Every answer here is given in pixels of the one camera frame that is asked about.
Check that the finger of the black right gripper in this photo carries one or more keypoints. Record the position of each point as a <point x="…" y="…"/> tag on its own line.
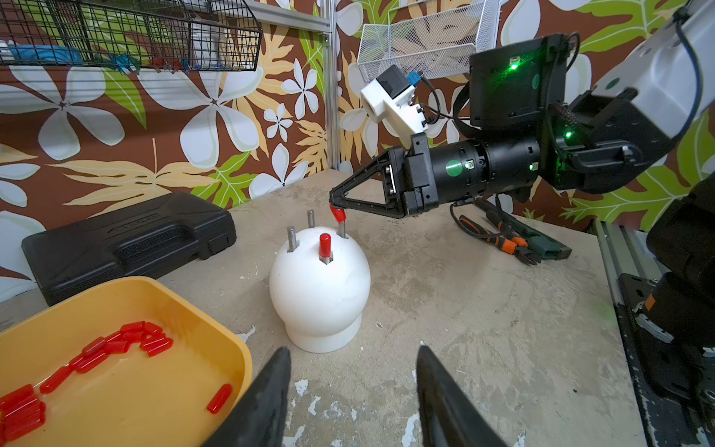
<point x="390" y="210"/>
<point x="383" y="168"/>

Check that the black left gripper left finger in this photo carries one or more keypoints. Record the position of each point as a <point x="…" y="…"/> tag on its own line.
<point x="259" y="417"/>

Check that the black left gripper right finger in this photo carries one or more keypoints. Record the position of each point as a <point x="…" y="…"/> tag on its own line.
<point x="447" y="416"/>

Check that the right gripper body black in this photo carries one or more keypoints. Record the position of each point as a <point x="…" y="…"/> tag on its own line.
<point x="412" y="187"/>

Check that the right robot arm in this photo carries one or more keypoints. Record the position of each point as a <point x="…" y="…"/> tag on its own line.
<point x="475" y="122"/>

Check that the white sphere with screws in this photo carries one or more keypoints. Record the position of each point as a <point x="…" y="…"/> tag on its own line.
<point x="320" y="304"/>

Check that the lone red sleeve in tray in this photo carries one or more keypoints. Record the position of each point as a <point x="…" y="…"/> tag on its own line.
<point x="220" y="398"/>

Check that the yellow plastic tray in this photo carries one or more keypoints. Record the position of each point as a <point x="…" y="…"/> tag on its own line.
<point x="130" y="399"/>

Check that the orange black pliers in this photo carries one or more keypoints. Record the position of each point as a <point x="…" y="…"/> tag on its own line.
<point x="505" y="239"/>

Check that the white mesh basket right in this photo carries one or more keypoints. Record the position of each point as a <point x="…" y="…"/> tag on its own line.
<point x="436" y="38"/>

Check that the black plastic tool case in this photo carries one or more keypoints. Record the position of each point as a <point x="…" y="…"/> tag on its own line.
<point x="148" y="239"/>

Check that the red sleeve pile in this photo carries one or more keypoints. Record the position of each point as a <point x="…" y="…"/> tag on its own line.
<point x="23" y="411"/>

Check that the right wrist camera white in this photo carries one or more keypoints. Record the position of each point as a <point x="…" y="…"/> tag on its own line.
<point x="390" y="99"/>

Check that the dark green handled tool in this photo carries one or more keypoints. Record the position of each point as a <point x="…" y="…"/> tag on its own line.
<point x="542" y="245"/>

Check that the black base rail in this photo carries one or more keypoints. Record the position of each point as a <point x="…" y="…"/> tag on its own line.
<point x="658" y="374"/>

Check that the black wire wall basket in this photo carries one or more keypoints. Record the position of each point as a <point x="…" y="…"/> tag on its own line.
<point x="128" y="36"/>

